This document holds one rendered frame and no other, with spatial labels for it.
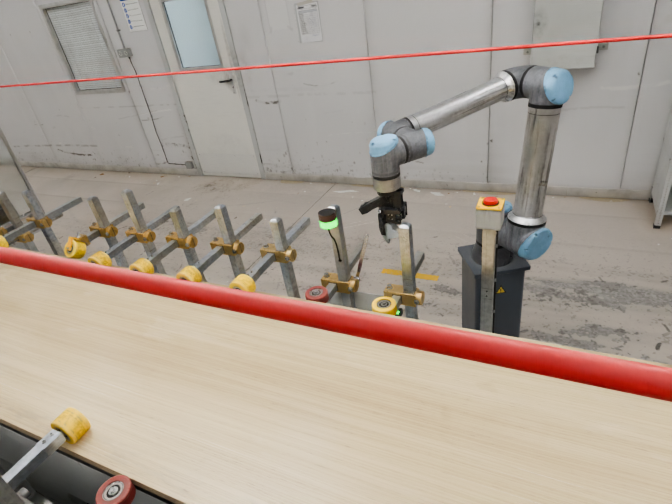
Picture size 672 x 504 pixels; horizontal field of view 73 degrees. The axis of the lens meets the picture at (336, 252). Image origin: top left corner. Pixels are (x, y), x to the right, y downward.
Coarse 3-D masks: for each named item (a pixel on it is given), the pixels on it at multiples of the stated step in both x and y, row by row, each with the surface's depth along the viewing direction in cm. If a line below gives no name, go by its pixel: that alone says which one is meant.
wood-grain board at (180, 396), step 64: (0, 320) 174; (64, 320) 168; (128, 320) 162; (192, 320) 157; (256, 320) 152; (0, 384) 143; (64, 384) 139; (128, 384) 135; (192, 384) 131; (256, 384) 127; (320, 384) 124; (384, 384) 121; (448, 384) 118; (512, 384) 115; (576, 384) 112; (64, 448) 119; (128, 448) 115; (192, 448) 113; (256, 448) 110; (320, 448) 107; (384, 448) 105; (448, 448) 103; (512, 448) 100; (576, 448) 98; (640, 448) 96
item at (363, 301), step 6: (336, 294) 180; (354, 294) 175; (360, 294) 174; (366, 294) 173; (372, 294) 171; (330, 300) 183; (336, 300) 181; (360, 300) 176; (366, 300) 174; (372, 300) 173; (360, 306) 178; (366, 306) 176
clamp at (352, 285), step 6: (330, 276) 173; (336, 276) 172; (324, 282) 172; (330, 282) 171; (336, 282) 170; (342, 282) 168; (348, 282) 168; (354, 282) 168; (342, 288) 170; (348, 288) 169; (354, 288) 168
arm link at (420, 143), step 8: (408, 128) 150; (424, 128) 148; (400, 136) 145; (408, 136) 144; (416, 136) 145; (424, 136) 145; (432, 136) 146; (408, 144) 143; (416, 144) 144; (424, 144) 145; (432, 144) 146; (408, 152) 143; (416, 152) 145; (424, 152) 146; (432, 152) 149; (408, 160) 146
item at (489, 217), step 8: (480, 200) 132; (504, 200) 130; (480, 208) 129; (488, 208) 128; (496, 208) 127; (504, 208) 132; (480, 216) 130; (488, 216) 129; (496, 216) 128; (480, 224) 131; (488, 224) 130; (496, 224) 129
